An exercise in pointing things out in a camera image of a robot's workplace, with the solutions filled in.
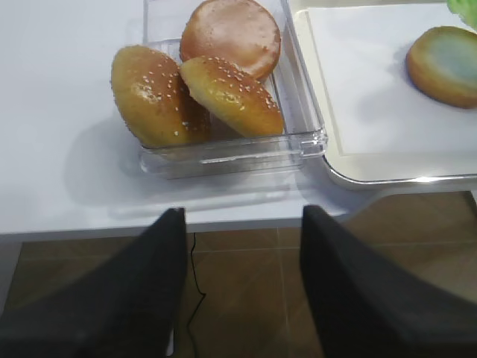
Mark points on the white paper sheet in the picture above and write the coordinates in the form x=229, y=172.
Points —
x=376, y=108

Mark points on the sesame bun top right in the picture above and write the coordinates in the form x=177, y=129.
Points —
x=233, y=96

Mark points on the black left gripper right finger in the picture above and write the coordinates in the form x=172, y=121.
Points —
x=364, y=305

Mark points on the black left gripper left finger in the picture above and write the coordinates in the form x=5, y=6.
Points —
x=124, y=308

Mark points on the smooth brown bun bottom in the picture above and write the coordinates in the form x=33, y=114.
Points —
x=242, y=32

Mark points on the white serving tray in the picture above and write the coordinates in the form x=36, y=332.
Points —
x=382, y=168

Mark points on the sesame bun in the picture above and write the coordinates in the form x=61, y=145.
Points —
x=233, y=96
x=153, y=100

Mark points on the sesame bun top left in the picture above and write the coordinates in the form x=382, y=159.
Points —
x=153, y=100

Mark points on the clear plastic bun container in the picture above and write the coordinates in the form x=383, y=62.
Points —
x=303, y=137

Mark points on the green lettuce leaf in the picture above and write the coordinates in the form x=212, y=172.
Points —
x=465, y=9

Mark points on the bun bottom on tray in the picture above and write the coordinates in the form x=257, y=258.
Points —
x=441, y=63

